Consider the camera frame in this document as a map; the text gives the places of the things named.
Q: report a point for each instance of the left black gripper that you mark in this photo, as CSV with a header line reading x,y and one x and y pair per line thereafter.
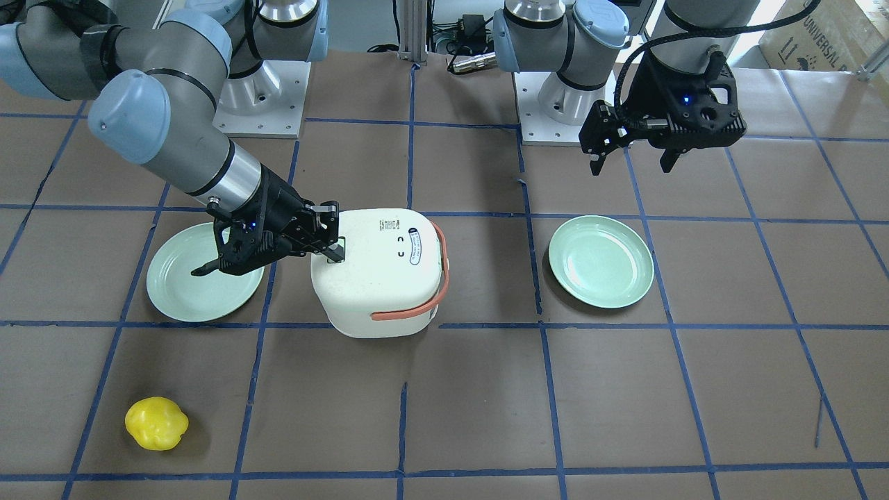
x,y
653,97

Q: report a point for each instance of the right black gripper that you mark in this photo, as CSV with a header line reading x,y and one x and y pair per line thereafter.
x,y
283,206

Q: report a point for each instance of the white rice cooker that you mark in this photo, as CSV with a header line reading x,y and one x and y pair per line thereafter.
x,y
394,274

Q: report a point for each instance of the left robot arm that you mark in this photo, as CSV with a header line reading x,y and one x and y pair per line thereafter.
x,y
581,42

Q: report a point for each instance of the green plate near right arm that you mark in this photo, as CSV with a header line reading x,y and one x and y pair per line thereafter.
x,y
184,297

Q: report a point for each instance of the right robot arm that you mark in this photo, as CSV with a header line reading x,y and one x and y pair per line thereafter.
x,y
155,92

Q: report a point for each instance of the green plate near left arm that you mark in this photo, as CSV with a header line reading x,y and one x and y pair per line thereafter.
x,y
601,261

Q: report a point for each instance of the black power adapter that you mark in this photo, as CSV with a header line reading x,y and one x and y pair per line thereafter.
x,y
471,27

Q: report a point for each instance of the cardboard box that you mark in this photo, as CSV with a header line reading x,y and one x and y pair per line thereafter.
x,y
836,36

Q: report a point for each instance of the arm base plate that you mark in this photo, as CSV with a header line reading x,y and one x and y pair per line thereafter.
x,y
551,112
269,103

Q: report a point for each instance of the silver cable connector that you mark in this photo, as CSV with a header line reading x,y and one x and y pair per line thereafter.
x,y
473,64

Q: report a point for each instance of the aluminium frame post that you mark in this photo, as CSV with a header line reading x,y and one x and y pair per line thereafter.
x,y
414,30

